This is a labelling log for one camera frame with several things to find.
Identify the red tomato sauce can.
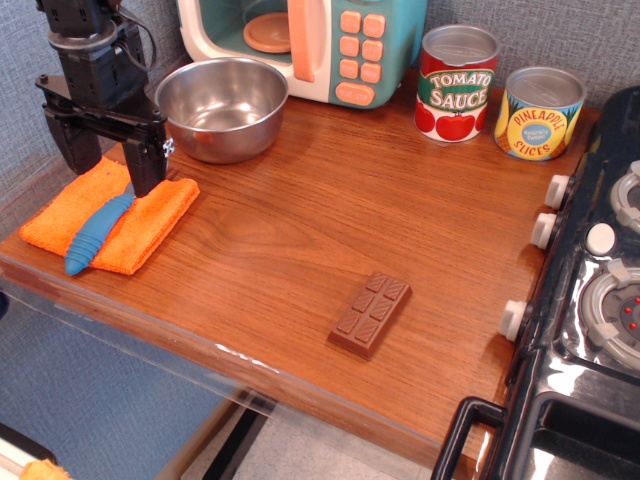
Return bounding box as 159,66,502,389
414,24,500,143

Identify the white stove knob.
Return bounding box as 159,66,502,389
530,213,557,250
544,175,571,210
498,300,528,342

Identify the white stove knob top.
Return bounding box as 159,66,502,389
544,175,571,210

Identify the white stove knob bottom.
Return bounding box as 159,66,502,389
498,300,528,342

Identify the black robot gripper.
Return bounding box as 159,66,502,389
37,19,173,198

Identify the orange object at corner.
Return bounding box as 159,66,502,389
19,459,71,480

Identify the orange folded cloth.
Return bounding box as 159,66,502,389
19,158,200,275

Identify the black oven door handle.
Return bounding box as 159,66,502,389
431,396,507,480

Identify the toy microwave teal and white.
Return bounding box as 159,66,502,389
177,1,427,109

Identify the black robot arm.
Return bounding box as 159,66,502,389
36,1,171,197

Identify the blue handled fork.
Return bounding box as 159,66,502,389
64,183,135,276

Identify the white stove knob middle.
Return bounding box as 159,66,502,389
530,213,557,250

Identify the yellow pineapple slices can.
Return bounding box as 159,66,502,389
494,66,587,161

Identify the black toy stove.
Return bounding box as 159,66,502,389
480,87,639,479

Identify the stainless steel bowl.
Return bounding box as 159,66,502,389
155,58,289,165

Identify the brown toy chocolate bar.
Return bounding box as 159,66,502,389
328,272,412,360

